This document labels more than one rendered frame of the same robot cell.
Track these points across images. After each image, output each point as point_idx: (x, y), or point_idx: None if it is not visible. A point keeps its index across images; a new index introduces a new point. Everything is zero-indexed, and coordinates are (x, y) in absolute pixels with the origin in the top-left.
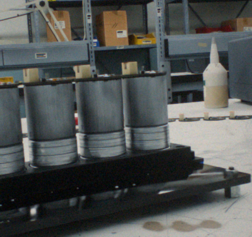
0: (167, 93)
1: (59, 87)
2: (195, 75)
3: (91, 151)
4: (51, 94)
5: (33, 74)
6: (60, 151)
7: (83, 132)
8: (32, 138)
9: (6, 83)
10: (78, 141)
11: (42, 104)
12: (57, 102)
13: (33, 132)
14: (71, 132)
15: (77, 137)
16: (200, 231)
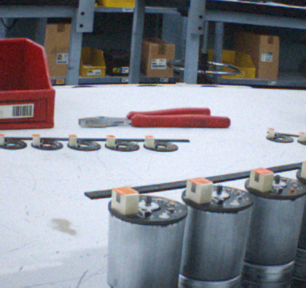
0: (198, 21)
1: (297, 202)
2: (240, 3)
3: (305, 271)
4: (288, 212)
5: (268, 182)
6: (281, 278)
7: (298, 247)
8: (249, 260)
9: (241, 198)
10: (184, 177)
11: (274, 223)
12: (292, 220)
13: (253, 253)
14: (295, 253)
15: (175, 165)
16: None
